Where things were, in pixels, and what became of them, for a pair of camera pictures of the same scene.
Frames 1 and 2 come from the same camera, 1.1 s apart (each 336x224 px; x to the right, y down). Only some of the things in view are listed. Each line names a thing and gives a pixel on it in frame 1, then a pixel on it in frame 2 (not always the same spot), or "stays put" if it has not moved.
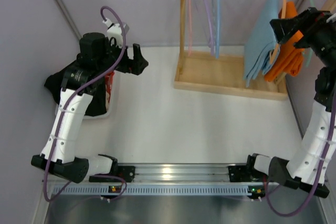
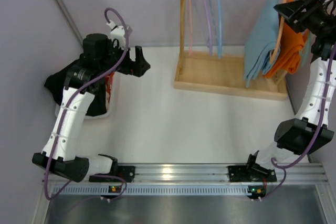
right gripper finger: (285, 28) to (288, 10)
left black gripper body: (130, 60) stays put
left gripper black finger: (137, 54) stays put
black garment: (97, 105) stays put
